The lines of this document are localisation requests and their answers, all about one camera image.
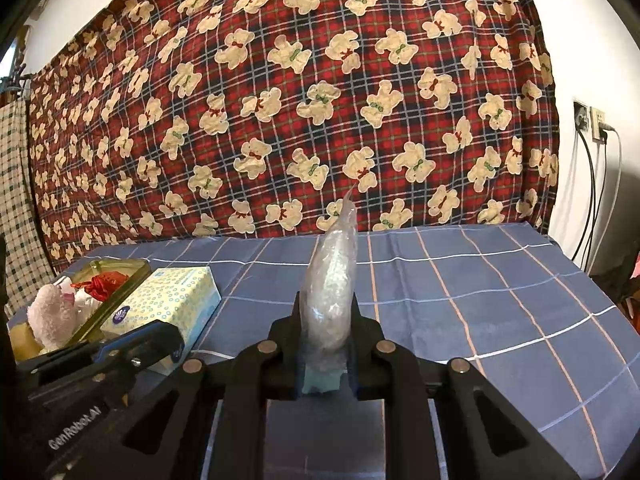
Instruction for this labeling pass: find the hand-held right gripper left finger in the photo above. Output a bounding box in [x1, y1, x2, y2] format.
[44, 292, 311, 480]

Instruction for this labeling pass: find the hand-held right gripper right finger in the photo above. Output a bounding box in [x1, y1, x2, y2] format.
[347, 294, 583, 480]

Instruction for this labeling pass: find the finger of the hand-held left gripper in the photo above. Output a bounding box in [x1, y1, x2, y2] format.
[16, 321, 184, 375]
[27, 357, 141, 403]

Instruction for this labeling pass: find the rectangular gold tin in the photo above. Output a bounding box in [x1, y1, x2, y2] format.
[10, 258, 152, 361]

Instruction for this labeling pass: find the yellow patterned tissue box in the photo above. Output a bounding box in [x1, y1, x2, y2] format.
[100, 266, 222, 376]

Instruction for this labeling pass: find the red knot ornament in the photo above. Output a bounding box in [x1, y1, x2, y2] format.
[82, 271, 126, 303]

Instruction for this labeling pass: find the white cloth with pink edge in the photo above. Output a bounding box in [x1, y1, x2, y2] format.
[60, 276, 98, 315]

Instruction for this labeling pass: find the pale pink plush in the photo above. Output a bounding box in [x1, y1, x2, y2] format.
[27, 284, 76, 351]

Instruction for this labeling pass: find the yellow sponge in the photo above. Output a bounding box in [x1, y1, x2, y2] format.
[10, 322, 43, 361]

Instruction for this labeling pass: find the clear plastic bag pack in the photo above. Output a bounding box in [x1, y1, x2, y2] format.
[298, 185, 360, 396]

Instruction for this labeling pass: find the blue checked tablecloth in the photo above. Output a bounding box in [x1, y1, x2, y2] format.
[7, 223, 640, 480]

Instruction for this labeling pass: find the beige checked cloth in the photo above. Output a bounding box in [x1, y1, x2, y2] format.
[0, 100, 56, 311]

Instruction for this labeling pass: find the red plaid bear blanket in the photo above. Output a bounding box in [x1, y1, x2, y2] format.
[27, 0, 561, 273]

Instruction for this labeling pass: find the black power cable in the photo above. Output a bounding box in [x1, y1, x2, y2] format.
[585, 139, 607, 273]
[571, 127, 597, 267]

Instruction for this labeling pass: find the white power cable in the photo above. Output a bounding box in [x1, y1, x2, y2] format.
[592, 127, 624, 277]

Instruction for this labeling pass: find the white wall socket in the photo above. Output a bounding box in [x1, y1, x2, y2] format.
[590, 106, 609, 142]

